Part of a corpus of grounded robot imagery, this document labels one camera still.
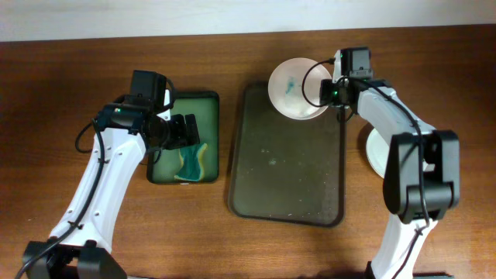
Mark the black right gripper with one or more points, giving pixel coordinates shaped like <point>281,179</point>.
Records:
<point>327,86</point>

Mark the dark green water tray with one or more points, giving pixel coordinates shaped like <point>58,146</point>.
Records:
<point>205,106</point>

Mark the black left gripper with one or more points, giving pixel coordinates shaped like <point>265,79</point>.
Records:
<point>182,139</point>

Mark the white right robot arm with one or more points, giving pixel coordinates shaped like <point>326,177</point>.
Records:
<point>422,173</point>

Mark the pink plate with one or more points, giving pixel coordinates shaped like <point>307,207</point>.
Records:
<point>284,88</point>

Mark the pale green plate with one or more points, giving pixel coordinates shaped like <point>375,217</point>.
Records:
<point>377,150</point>

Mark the large brown serving tray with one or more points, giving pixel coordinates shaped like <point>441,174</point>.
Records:
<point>287,170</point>

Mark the green yellow sponge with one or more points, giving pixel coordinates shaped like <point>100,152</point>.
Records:
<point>191,160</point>

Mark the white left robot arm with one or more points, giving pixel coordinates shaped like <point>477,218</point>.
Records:
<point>80,245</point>

